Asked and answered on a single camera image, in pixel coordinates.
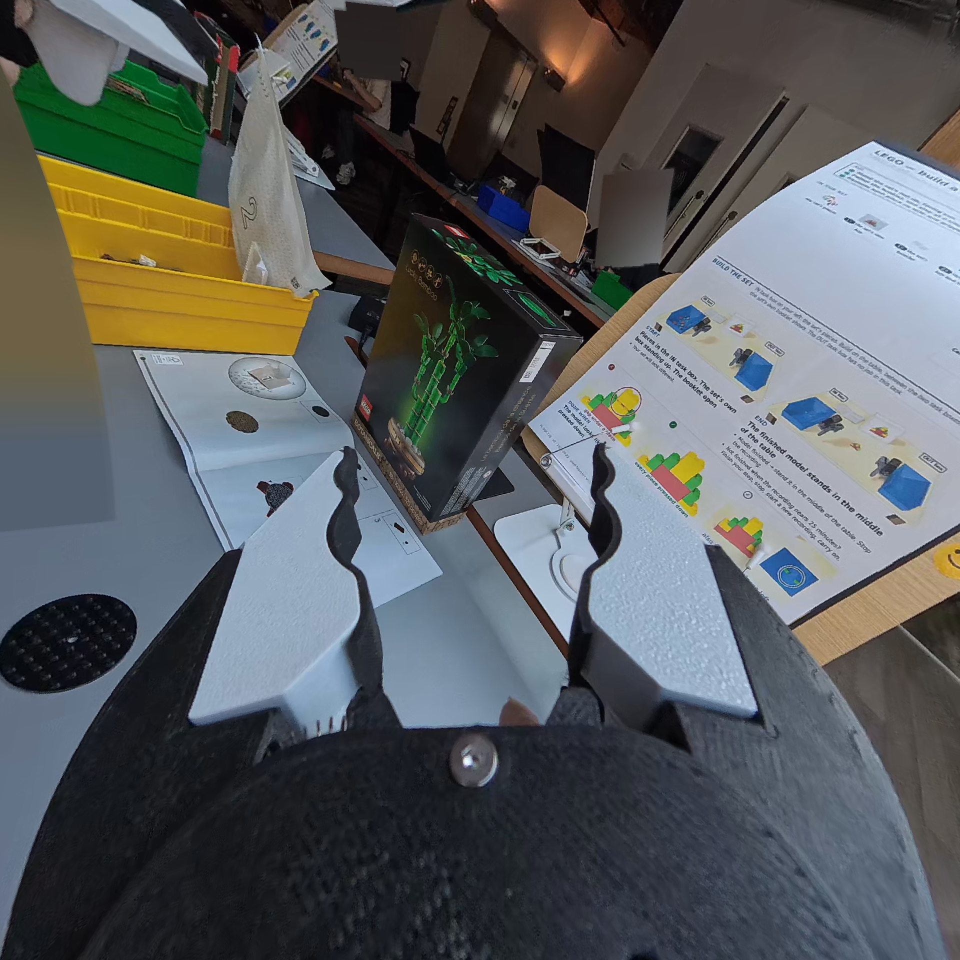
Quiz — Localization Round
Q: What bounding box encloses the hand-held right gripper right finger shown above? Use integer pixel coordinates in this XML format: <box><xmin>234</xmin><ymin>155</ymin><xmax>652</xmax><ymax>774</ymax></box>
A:
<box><xmin>564</xmin><ymin>442</ymin><xmax>760</xmax><ymax>725</ymax></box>

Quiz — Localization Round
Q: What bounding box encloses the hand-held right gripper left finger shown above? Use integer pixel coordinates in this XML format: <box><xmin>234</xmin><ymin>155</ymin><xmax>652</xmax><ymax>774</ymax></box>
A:
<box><xmin>187</xmin><ymin>447</ymin><xmax>387</xmax><ymax>736</ymax></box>

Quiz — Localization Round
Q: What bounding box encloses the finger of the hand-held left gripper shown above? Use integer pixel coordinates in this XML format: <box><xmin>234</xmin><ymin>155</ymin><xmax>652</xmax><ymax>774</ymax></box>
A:
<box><xmin>16</xmin><ymin>0</ymin><xmax>130</xmax><ymax>108</ymax></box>
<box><xmin>51</xmin><ymin>0</ymin><xmax>210</xmax><ymax>86</ymax></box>

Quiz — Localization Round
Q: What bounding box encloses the black round studded plate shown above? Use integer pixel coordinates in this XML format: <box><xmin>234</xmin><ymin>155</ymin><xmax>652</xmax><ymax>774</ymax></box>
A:
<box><xmin>0</xmin><ymin>594</ymin><xmax>139</xmax><ymax>694</ymax></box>

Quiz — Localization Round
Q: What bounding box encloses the yellow plastic bin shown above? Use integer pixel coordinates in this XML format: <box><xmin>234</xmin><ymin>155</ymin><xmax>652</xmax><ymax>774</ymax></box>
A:
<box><xmin>37</xmin><ymin>153</ymin><xmax>320</xmax><ymax>357</ymax></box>

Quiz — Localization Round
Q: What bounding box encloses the green plastic bin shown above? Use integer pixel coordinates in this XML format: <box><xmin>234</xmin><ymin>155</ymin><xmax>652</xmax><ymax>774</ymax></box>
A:
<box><xmin>13</xmin><ymin>60</ymin><xmax>210</xmax><ymax>198</ymax></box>

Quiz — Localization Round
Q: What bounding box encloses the green cardboard toy box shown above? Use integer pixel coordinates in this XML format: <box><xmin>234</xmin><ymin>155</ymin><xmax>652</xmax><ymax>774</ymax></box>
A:
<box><xmin>187</xmin><ymin>11</ymin><xmax>243</xmax><ymax>145</ymax></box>

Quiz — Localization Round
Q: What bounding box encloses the white stand base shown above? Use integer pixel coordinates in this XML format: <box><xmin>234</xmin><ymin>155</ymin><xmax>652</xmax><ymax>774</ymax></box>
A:
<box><xmin>493</xmin><ymin>502</ymin><xmax>594</xmax><ymax>642</ymax></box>

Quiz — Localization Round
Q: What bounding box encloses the open building instruction booklet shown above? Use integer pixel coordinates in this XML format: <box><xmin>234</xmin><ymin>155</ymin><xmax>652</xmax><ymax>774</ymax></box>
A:
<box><xmin>133</xmin><ymin>349</ymin><xmax>444</xmax><ymax>609</ymax></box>

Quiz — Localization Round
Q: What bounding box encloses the cream paper bag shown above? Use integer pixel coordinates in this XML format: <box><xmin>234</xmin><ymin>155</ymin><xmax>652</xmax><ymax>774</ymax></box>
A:
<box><xmin>227</xmin><ymin>45</ymin><xmax>331</xmax><ymax>294</ymax></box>

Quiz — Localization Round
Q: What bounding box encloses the light wooden board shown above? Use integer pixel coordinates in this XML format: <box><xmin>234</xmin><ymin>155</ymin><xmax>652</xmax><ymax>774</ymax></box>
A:
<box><xmin>525</xmin><ymin>108</ymin><xmax>960</xmax><ymax>669</ymax></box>

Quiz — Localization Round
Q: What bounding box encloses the black toy set box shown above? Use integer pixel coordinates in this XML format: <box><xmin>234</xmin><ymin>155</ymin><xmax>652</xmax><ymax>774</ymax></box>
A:
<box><xmin>352</xmin><ymin>213</ymin><xmax>585</xmax><ymax>535</ymax></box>

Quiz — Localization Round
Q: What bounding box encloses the grey metal double door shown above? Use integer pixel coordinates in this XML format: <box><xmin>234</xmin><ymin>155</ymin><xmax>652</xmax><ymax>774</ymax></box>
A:
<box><xmin>416</xmin><ymin>30</ymin><xmax>537</xmax><ymax>181</ymax></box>

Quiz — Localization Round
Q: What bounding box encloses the long wooden table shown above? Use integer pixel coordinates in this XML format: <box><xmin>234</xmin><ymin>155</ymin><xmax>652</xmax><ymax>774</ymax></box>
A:
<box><xmin>315</xmin><ymin>75</ymin><xmax>624</xmax><ymax>327</ymax></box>

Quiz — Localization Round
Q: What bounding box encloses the tan wooden chair back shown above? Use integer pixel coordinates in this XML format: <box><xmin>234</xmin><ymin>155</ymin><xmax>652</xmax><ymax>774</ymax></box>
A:
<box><xmin>528</xmin><ymin>185</ymin><xmax>588</xmax><ymax>264</ymax></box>

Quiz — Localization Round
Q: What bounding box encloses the blue plastic bin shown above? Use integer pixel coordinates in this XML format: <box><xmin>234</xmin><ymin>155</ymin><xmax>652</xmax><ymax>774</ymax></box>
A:
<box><xmin>477</xmin><ymin>183</ymin><xmax>532</xmax><ymax>234</ymax></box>

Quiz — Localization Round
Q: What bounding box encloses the white door with window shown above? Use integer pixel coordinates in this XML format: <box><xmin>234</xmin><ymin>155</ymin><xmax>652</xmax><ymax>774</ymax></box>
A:
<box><xmin>660</xmin><ymin>93</ymin><xmax>789</xmax><ymax>256</ymax></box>

